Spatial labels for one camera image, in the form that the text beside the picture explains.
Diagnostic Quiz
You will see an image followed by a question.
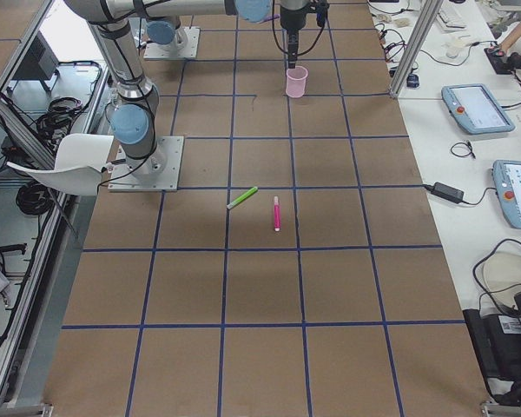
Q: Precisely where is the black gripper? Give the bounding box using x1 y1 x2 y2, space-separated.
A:
280 0 330 70

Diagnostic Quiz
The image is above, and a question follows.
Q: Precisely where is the white chair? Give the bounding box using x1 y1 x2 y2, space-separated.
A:
7 133 114 196

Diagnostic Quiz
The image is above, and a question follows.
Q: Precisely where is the pink mesh cup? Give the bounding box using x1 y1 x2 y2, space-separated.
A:
286 65 308 98

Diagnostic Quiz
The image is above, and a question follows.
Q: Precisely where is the purple marker pen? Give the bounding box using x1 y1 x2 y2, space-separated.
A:
261 14 280 23

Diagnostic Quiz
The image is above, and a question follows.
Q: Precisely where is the aluminium frame post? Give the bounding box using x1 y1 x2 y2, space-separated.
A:
389 0 442 98

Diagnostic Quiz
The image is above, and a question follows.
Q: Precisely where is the upper blue teach pendant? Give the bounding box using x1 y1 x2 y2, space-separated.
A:
441 83 515 135

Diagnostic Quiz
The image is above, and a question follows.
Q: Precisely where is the green marker pen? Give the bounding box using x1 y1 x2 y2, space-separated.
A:
227 186 258 210

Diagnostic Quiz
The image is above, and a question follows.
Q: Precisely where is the blue teach pendant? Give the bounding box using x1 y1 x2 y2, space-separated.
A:
441 83 515 135
492 160 521 229

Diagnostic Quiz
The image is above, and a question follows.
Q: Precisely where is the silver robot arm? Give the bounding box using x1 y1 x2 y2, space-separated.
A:
66 1 270 177

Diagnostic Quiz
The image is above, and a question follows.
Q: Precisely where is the lower blue teach pendant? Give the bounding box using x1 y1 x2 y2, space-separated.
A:
492 160 521 229

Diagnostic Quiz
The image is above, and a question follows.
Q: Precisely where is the pink marker pen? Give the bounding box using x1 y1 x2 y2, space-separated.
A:
273 195 281 232

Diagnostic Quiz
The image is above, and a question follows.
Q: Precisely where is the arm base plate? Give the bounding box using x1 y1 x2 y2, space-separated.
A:
144 24 201 61
108 136 184 192

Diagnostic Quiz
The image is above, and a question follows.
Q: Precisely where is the black power adapter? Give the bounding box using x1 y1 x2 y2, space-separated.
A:
423 182 464 204

